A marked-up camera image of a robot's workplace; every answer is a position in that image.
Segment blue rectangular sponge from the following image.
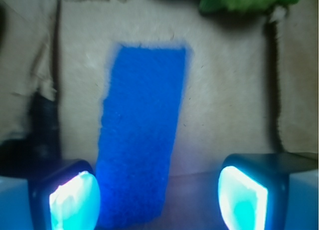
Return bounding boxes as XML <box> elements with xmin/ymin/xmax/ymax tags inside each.
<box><xmin>96</xmin><ymin>44</ymin><xmax>189</xmax><ymax>229</ymax></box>

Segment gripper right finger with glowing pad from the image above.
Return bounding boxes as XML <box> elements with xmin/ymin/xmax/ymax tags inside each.
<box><xmin>218</xmin><ymin>153</ymin><xmax>319</xmax><ymax>230</ymax></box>

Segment green plush toy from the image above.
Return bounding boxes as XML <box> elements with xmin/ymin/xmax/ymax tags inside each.
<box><xmin>199</xmin><ymin>0</ymin><xmax>299</xmax><ymax>14</ymax></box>

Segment brown paper bag bin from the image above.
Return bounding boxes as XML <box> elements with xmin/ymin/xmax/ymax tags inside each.
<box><xmin>0</xmin><ymin>0</ymin><xmax>318</xmax><ymax>176</ymax></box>

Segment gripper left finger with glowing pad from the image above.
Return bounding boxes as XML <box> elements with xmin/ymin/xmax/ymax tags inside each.
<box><xmin>0</xmin><ymin>159</ymin><xmax>101</xmax><ymax>230</ymax></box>

